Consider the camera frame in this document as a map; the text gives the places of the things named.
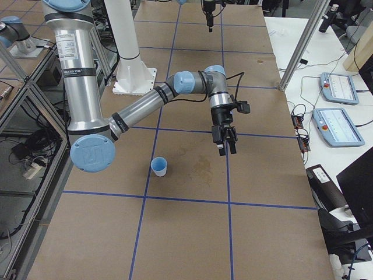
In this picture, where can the black box with label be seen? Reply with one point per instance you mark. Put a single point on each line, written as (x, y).
(325, 189)

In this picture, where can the teach pendant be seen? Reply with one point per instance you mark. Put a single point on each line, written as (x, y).
(338, 88)
(336, 128)

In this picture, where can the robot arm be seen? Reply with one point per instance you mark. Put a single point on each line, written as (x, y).
(92, 134)

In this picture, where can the near teach pendant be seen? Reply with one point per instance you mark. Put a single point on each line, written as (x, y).
(336, 128)

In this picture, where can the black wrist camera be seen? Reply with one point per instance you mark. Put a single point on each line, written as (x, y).
(242, 107)

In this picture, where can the aluminium frame post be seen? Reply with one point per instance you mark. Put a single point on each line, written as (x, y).
(303, 42)

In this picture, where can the far teach pendant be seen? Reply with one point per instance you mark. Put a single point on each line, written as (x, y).
(338, 88)

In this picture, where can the black Huawei monitor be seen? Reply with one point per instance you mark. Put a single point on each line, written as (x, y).
(351, 242)

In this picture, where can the light blue plastic cup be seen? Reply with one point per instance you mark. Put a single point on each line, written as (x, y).
(159, 166)

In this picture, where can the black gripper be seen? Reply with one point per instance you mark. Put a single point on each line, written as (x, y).
(209, 17)
(221, 116)

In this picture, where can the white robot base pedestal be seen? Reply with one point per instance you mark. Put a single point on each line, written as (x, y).
(133, 77)

